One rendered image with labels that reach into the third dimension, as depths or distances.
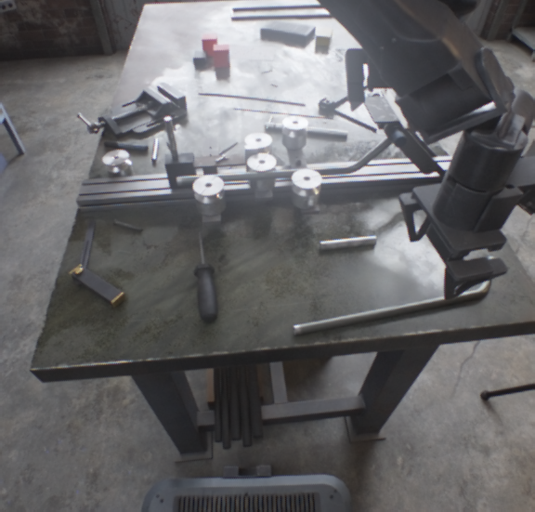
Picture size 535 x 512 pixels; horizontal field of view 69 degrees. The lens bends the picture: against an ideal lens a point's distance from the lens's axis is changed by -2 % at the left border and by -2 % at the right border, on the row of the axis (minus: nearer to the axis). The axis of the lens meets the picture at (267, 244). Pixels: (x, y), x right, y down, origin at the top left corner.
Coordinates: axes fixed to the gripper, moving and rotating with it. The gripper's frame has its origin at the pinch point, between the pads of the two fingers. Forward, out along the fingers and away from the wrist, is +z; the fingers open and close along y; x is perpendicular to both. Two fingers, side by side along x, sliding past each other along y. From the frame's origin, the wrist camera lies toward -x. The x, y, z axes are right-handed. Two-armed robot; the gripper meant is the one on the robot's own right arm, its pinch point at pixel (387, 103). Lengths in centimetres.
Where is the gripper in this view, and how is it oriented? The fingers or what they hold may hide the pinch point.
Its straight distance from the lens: 59.8
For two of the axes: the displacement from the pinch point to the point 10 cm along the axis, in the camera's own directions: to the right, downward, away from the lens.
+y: -10.0, 0.2, -0.2
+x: 0.2, 9.8, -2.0
